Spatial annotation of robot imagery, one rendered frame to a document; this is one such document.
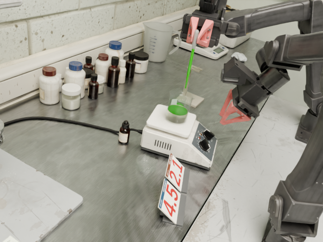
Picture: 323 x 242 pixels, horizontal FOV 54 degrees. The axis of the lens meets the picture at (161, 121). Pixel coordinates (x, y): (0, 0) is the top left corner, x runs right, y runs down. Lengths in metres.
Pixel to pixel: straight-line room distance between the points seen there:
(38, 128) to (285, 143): 0.76
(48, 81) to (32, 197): 0.40
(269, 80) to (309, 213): 0.32
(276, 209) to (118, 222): 0.31
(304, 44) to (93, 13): 0.82
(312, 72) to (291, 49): 0.38
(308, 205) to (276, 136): 0.51
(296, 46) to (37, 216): 0.62
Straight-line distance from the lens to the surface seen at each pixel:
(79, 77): 1.04
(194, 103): 1.15
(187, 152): 0.84
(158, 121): 0.85
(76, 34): 1.23
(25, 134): 0.92
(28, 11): 1.06
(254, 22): 0.96
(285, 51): 0.74
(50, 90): 1.02
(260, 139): 1.08
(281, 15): 0.99
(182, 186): 0.80
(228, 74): 0.78
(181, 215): 0.73
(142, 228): 0.69
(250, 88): 0.80
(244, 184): 0.87
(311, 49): 0.67
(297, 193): 0.63
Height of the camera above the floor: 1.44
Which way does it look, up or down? 32 degrees down
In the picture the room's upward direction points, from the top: 12 degrees clockwise
